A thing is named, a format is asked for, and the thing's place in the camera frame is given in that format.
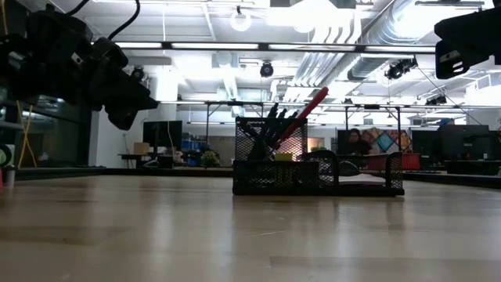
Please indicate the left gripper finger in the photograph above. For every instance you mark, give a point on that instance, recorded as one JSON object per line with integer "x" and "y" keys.
{"x": 125, "y": 102}

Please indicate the black pen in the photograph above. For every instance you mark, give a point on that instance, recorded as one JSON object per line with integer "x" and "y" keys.
{"x": 293, "y": 115}
{"x": 252, "y": 135}
{"x": 272, "y": 113}
{"x": 281, "y": 115}

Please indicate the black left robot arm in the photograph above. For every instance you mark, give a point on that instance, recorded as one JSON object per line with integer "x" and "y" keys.
{"x": 39, "y": 58}

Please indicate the black mesh desk organizer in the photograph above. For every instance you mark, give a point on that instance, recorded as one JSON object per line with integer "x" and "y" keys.
{"x": 274, "y": 178}

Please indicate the black computer monitor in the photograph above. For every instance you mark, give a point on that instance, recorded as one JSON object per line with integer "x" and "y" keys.
{"x": 162, "y": 133}

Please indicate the brown cardboard box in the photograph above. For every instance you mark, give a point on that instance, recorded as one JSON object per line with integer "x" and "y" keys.
{"x": 141, "y": 148}

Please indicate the black ceiling spotlight cluster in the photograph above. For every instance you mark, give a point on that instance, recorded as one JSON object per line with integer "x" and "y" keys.
{"x": 436, "y": 100}
{"x": 399, "y": 68}

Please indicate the blue storage bins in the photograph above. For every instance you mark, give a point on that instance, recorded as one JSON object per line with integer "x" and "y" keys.
{"x": 192, "y": 150}

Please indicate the green potted plant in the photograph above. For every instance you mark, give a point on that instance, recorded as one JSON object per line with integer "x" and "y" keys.
{"x": 210, "y": 158}

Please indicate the large black monitor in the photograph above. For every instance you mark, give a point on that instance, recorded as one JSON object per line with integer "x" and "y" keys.
{"x": 466, "y": 141}

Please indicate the long ceiling light strip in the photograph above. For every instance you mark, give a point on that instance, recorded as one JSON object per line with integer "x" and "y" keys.
{"x": 215, "y": 45}

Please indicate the white and green round object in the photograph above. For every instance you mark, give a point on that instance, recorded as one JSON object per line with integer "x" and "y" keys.
{"x": 4, "y": 156}

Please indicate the red plastic crate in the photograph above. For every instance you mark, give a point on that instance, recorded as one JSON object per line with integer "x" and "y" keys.
{"x": 411, "y": 160}

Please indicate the person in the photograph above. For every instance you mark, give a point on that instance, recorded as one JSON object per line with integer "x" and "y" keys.
{"x": 358, "y": 143}

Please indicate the black aluminium table frame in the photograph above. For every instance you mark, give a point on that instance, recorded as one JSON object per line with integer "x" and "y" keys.
{"x": 117, "y": 171}

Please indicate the distant black rig frame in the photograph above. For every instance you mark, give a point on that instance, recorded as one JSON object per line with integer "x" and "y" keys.
{"x": 235, "y": 103}

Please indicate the colourful wall mural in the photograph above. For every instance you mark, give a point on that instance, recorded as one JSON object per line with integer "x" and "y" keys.
{"x": 387, "y": 141}

